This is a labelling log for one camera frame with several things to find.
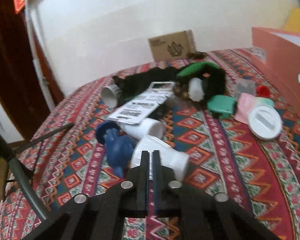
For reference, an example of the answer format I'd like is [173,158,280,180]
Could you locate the white plastic bottle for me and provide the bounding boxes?
[130,135,190,181]

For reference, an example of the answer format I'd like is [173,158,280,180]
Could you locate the pink green pouch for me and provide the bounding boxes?
[234,93,274,124]

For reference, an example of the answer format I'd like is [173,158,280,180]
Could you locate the blue plastic toy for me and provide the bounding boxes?
[95,121,137,178]

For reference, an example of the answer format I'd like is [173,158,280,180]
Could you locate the white plastic cup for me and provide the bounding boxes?
[118,118,164,140]

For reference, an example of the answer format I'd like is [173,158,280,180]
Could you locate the printed white leaflet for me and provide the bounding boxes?
[107,89,173,125]

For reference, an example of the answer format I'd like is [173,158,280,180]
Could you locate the teal green plastic case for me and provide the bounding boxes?
[207,95,236,119]

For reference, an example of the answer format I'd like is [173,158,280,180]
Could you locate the patterned woven tablecloth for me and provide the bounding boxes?
[0,48,300,240]

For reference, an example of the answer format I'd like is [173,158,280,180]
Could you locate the white small bottle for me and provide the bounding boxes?
[188,77,204,102]

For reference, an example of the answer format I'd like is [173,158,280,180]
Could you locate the white framed small device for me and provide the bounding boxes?
[149,81,175,91]

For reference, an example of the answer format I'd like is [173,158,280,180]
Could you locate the black fluffy fabric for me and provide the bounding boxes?
[113,67,226,106]

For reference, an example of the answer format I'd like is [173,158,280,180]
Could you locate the white round lid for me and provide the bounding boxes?
[248,105,282,140]

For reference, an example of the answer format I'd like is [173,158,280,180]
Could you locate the clear plastic bag dark items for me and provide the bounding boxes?
[234,79,256,101]

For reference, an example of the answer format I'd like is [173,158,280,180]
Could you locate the brown tuft on table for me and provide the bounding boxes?
[187,51,207,60]

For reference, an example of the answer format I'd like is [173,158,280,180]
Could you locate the black tripod stand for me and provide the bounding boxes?
[0,123,74,221]

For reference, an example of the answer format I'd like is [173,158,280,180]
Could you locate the brown cardboard box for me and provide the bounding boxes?
[148,30,196,61]

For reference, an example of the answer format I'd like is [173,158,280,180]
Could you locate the dark red door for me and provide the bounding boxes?
[0,0,64,143]

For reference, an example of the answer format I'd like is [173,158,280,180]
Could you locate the coral pink storage box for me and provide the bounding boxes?
[250,27,300,117]

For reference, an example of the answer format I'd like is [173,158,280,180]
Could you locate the yellow cushion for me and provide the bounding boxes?
[283,8,300,34]

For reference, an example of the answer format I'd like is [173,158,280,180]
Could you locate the white wall pipe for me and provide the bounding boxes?
[24,0,55,112]

